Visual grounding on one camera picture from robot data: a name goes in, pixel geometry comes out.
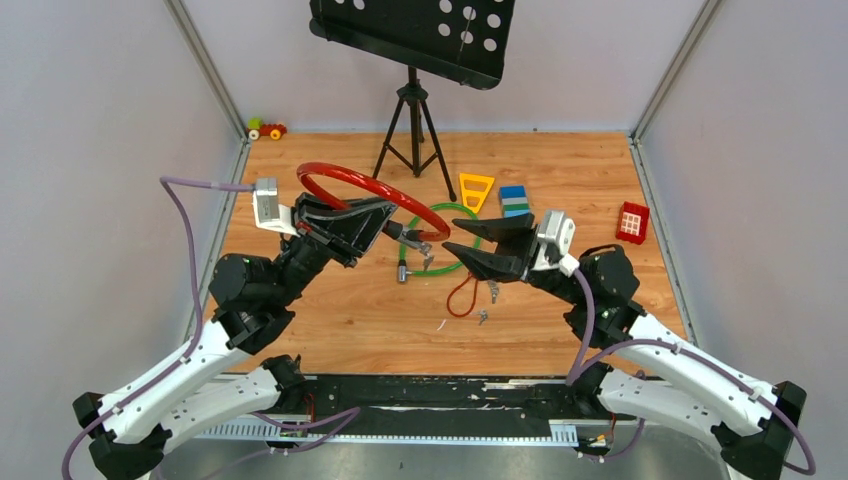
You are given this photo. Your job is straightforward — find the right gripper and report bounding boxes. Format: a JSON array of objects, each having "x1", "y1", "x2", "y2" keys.
[{"x1": 441, "y1": 214, "x2": 584, "y2": 307}]

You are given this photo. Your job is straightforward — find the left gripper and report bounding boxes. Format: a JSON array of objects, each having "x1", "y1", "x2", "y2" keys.
[{"x1": 270, "y1": 191, "x2": 400, "y2": 307}]

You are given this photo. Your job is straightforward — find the red padlock with thin cable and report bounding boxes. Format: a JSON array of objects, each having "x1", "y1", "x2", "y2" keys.
[{"x1": 445, "y1": 273, "x2": 479, "y2": 318}]

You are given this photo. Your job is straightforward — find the keys of green lock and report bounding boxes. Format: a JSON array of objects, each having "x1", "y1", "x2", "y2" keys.
[{"x1": 487, "y1": 280, "x2": 500, "y2": 304}]

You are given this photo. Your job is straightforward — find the green cable lock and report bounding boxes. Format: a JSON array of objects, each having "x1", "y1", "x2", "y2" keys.
[{"x1": 397, "y1": 202, "x2": 478, "y2": 284}]

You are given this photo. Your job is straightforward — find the thick red cable lock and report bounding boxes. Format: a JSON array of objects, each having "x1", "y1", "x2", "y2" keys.
[{"x1": 296, "y1": 162, "x2": 451, "y2": 242}]

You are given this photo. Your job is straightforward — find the keys of red lock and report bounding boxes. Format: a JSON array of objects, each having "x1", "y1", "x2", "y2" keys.
[{"x1": 418, "y1": 243, "x2": 434, "y2": 271}]

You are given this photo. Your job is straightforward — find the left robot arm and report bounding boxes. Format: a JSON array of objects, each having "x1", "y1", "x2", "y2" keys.
[{"x1": 73, "y1": 190, "x2": 396, "y2": 479}]

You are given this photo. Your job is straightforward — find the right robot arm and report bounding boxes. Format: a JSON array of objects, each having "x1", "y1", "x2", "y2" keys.
[{"x1": 447, "y1": 210, "x2": 816, "y2": 479}]

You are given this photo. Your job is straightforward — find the blue green stacked blocks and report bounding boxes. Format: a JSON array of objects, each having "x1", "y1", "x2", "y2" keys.
[{"x1": 498, "y1": 185, "x2": 532, "y2": 218}]

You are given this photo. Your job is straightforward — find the yellow triangular plastic piece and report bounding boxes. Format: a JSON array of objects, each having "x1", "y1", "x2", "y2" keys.
[{"x1": 459, "y1": 172, "x2": 495, "y2": 214}]

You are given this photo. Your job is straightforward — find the red window block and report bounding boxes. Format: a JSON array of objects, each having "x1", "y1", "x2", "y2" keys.
[{"x1": 615, "y1": 201, "x2": 651, "y2": 245}]

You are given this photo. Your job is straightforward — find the toy car red green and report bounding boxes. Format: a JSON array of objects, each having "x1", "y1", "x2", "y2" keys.
[{"x1": 246, "y1": 117, "x2": 287, "y2": 141}]

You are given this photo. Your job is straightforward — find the black music stand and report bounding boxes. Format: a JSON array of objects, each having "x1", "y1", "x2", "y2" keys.
[{"x1": 309, "y1": 0, "x2": 516, "y2": 200}]

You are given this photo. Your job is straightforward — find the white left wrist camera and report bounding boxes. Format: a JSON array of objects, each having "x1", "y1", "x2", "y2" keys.
[{"x1": 252, "y1": 177, "x2": 298, "y2": 236}]

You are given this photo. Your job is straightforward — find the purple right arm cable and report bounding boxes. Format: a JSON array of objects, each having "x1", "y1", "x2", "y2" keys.
[{"x1": 564, "y1": 268, "x2": 817, "y2": 477}]

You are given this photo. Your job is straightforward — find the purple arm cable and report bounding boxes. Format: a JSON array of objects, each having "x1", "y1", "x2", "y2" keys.
[
  {"x1": 564, "y1": 268, "x2": 817, "y2": 477},
  {"x1": 60, "y1": 176, "x2": 362, "y2": 480}
]

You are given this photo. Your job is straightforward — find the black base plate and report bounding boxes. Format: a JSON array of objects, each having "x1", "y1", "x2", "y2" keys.
[{"x1": 264, "y1": 374, "x2": 612, "y2": 438}]

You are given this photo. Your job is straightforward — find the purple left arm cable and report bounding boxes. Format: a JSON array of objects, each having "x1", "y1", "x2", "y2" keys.
[{"x1": 60, "y1": 176, "x2": 362, "y2": 480}]

